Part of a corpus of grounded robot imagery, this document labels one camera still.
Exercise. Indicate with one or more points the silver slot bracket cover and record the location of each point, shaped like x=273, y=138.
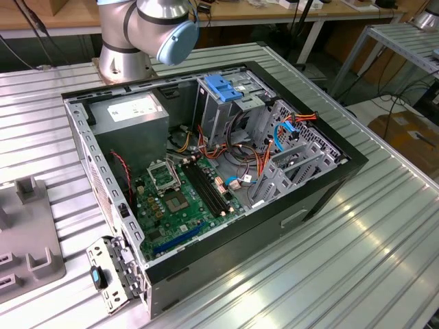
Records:
x=118, y=270

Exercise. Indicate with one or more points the blue expansion slot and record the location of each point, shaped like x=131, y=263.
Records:
x=178, y=240

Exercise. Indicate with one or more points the black RAM slot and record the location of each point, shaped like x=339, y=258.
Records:
x=204, y=189
x=200, y=190
x=208, y=188
x=212, y=186

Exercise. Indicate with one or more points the black blue latch tab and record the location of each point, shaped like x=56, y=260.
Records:
x=97, y=278

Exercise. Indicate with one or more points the silver perforated disk bay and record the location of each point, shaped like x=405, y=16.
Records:
x=308, y=161

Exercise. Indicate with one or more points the large cardboard box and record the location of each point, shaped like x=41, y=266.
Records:
x=404, y=137

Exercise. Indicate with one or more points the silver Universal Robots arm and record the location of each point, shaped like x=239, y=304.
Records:
x=116, y=51

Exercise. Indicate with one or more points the blue plastic drive latch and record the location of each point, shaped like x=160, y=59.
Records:
x=221, y=89

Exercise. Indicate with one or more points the black stand pole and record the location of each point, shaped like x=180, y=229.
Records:
x=306, y=8

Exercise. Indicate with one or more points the small black device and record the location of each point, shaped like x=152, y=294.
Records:
x=204, y=7

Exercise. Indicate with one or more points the open black PC case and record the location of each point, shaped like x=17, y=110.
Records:
x=240, y=246

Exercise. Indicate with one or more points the metal locking lever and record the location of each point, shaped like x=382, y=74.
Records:
x=168, y=158

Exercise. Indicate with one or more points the silver optical drive cage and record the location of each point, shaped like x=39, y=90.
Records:
x=216, y=120

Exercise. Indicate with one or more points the grey power supply unit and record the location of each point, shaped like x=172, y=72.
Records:
x=130, y=137

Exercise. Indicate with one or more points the wooden desk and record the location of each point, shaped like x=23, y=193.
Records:
x=257, y=13

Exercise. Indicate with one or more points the green motherboard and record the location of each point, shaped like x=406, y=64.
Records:
x=199, y=219

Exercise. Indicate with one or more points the grey parts rack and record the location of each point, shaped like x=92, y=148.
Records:
x=31, y=226

